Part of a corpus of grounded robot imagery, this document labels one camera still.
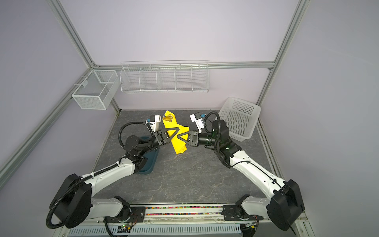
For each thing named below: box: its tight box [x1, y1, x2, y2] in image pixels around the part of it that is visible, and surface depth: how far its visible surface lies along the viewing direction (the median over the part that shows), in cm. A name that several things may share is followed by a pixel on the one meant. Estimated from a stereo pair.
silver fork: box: [162, 114, 174, 122], surface depth 68 cm
